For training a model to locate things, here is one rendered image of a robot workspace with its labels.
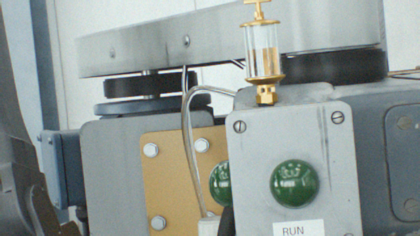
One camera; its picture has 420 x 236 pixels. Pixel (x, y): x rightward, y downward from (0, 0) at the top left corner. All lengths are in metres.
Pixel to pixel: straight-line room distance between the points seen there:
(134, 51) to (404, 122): 0.41
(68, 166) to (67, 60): 4.93
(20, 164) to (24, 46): 4.78
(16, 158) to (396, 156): 0.34
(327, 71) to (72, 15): 5.28
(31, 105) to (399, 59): 2.53
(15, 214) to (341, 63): 0.30
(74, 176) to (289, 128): 0.51
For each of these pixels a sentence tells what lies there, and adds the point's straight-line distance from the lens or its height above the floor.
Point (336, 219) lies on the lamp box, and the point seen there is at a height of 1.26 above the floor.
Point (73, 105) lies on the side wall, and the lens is 5.88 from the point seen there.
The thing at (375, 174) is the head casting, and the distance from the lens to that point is 0.54.
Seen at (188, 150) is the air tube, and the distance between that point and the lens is 0.71.
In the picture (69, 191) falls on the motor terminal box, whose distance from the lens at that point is 0.96.
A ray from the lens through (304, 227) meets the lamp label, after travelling 0.49.
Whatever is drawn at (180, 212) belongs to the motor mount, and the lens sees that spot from 0.93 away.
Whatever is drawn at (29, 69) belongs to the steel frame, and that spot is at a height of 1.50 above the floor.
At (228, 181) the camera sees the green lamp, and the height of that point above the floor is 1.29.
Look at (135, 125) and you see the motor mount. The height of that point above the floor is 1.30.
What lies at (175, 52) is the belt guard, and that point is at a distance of 0.80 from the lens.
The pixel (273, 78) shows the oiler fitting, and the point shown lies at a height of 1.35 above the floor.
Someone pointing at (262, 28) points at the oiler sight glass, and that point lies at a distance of 0.55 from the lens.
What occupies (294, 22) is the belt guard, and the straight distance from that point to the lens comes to 0.66.
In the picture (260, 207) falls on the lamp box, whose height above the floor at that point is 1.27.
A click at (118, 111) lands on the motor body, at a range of 0.97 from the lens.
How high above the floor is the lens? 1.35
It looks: 3 degrees down
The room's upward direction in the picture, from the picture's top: 6 degrees counter-clockwise
